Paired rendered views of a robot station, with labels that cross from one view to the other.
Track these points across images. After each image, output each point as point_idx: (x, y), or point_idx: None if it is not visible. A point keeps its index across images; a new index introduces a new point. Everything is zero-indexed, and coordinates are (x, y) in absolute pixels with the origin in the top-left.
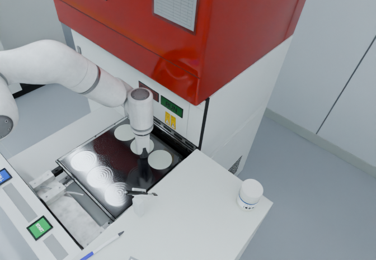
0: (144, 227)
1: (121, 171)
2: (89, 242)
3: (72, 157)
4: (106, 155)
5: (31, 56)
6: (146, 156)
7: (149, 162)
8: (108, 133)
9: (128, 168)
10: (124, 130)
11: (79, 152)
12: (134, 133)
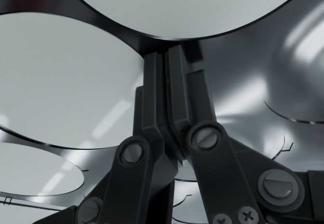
0: None
1: (290, 146)
2: None
3: (201, 223)
4: (185, 191)
5: None
6: (183, 56)
7: (252, 11)
8: (73, 203)
9: (274, 127)
10: (13, 178)
11: (181, 220)
12: (0, 150)
